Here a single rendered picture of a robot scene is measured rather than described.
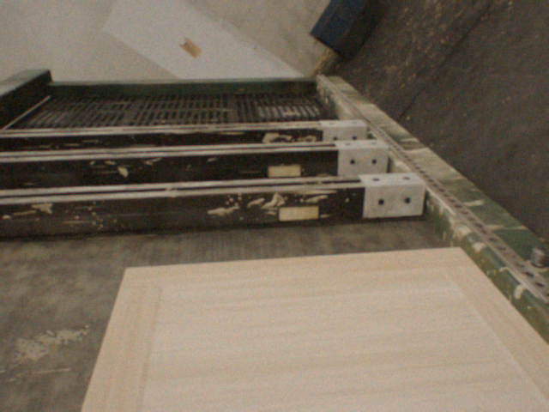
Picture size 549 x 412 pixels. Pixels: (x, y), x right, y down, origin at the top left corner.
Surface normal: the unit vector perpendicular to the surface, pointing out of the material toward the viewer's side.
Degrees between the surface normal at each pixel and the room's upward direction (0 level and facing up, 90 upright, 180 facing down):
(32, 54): 90
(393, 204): 90
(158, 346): 56
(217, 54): 90
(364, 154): 90
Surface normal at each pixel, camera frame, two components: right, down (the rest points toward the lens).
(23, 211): 0.13, 0.43
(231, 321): 0.01, -0.90
